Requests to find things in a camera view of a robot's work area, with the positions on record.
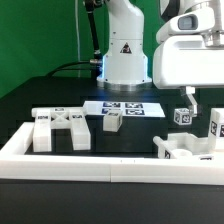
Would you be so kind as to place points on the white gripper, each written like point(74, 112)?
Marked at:
point(191, 50)

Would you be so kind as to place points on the white chair seat part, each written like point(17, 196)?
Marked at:
point(183, 146)

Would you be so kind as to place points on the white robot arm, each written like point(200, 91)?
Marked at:
point(125, 66)

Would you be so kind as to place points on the white tagged cube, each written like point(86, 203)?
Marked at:
point(182, 116)

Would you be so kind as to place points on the white sheet with tags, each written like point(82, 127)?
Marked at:
point(130, 109)

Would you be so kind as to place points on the white U-shaped fence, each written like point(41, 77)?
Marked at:
point(15, 163)

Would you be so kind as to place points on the white chair back frame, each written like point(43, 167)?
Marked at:
point(60, 118)

